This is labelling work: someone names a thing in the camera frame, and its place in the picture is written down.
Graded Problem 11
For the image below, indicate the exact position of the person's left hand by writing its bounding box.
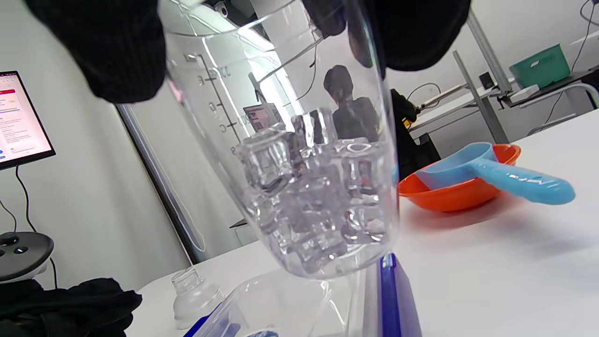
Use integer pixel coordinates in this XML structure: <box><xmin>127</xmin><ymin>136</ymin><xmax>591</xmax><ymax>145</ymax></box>
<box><xmin>0</xmin><ymin>278</ymin><xmax>143</xmax><ymax>337</ymax></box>

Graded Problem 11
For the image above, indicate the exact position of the person's right hand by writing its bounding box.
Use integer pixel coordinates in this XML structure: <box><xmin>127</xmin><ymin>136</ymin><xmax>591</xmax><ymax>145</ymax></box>
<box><xmin>23</xmin><ymin>0</ymin><xmax>471</xmax><ymax>103</ymax></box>

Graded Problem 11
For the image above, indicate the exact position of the clear plastic shaker cup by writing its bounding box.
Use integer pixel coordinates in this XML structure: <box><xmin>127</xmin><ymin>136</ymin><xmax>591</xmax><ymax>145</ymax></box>
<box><xmin>157</xmin><ymin>0</ymin><xmax>401</xmax><ymax>280</ymax></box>

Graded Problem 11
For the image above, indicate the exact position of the clear plastic shaker lid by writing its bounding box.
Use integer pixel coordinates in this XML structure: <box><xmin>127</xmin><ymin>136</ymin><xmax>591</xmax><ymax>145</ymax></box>
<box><xmin>171</xmin><ymin>266</ymin><xmax>226</xmax><ymax>330</ymax></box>

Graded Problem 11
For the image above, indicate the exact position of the clear plastic container lid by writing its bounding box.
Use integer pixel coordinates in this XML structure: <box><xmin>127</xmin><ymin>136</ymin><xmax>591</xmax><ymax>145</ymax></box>
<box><xmin>197</xmin><ymin>269</ymin><xmax>370</xmax><ymax>337</ymax></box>

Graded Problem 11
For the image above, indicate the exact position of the small heap of clear ice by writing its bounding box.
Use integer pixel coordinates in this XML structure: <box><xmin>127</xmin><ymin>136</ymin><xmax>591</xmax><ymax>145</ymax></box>
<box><xmin>234</xmin><ymin>108</ymin><xmax>398</xmax><ymax>274</ymax></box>

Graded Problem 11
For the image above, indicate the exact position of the clear container with blue clips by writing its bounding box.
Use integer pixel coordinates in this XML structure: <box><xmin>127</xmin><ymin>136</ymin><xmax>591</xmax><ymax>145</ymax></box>
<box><xmin>183</xmin><ymin>253</ymin><xmax>424</xmax><ymax>337</ymax></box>

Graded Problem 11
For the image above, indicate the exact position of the blue plastic scoop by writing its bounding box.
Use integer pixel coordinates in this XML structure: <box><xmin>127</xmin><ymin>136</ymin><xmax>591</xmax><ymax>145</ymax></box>
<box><xmin>416</xmin><ymin>142</ymin><xmax>576</xmax><ymax>205</ymax></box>

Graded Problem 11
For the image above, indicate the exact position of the grey and white hand controller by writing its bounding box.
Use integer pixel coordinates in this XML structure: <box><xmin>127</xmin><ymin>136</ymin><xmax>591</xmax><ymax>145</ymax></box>
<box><xmin>0</xmin><ymin>232</ymin><xmax>55</xmax><ymax>283</ymax></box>

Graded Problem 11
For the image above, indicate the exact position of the flat computer monitor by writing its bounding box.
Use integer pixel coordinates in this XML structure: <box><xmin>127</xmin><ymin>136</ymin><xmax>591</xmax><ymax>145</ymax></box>
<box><xmin>0</xmin><ymin>71</ymin><xmax>57</xmax><ymax>171</ymax></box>

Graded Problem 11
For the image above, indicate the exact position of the flat monitor on tall stand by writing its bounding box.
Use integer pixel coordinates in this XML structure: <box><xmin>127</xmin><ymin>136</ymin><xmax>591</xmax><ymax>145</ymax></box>
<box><xmin>243</xmin><ymin>104</ymin><xmax>284</xmax><ymax>132</ymax></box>

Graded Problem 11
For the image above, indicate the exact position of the black office chair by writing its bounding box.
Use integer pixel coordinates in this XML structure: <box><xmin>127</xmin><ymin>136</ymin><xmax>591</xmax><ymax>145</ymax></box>
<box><xmin>407</xmin><ymin>133</ymin><xmax>441</xmax><ymax>179</ymax></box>

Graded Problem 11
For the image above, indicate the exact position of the orange plastic bowl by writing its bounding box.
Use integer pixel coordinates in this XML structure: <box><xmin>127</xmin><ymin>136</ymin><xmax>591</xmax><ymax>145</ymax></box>
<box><xmin>398</xmin><ymin>143</ymin><xmax>522</xmax><ymax>212</ymax></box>

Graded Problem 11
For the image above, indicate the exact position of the small white box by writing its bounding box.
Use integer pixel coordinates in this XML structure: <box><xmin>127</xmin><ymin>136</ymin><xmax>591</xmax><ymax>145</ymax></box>
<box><xmin>508</xmin><ymin>84</ymin><xmax>541</xmax><ymax>104</ymax></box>

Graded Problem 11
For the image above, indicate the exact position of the teal plastic container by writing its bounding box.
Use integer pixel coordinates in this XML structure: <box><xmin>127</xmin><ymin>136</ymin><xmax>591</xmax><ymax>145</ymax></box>
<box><xmin>509</xmin><ymin>44</ymin><xmax>571</xmax><ymax>89</ymax></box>

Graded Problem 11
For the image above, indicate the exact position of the thin black monitor cable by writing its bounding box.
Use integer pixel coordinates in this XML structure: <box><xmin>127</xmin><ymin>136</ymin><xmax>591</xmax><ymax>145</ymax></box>
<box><xmin>14</xmin><ymin>166</ymin><xmax>59</xmax><ymax>288</ymax></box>

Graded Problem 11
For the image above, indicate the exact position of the white desk frame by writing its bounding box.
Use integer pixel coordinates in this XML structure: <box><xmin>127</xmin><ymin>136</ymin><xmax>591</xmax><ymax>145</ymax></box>
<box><xmin>407</xmin><ymin>9</ymin><xmax>513</xmax><ymax>143</ymax></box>

